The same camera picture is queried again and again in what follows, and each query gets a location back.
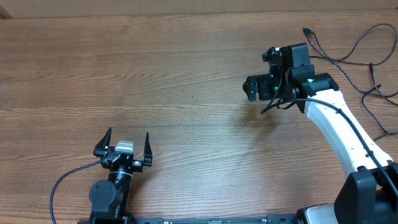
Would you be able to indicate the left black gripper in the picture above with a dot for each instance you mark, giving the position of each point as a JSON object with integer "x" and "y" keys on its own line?
{"x": 137, "y": 165}

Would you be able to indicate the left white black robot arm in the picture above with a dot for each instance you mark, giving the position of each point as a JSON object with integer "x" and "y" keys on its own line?
{"x": 109, "y": 197}

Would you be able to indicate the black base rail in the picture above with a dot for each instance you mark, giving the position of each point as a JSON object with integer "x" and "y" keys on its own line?
{"x": 269, "y": 219}

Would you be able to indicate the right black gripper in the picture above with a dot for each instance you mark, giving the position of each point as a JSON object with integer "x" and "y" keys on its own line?
{"x": 263, "y": 84}

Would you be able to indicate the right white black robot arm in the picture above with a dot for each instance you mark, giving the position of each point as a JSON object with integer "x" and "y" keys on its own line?
{"x": 369, "y": 194}

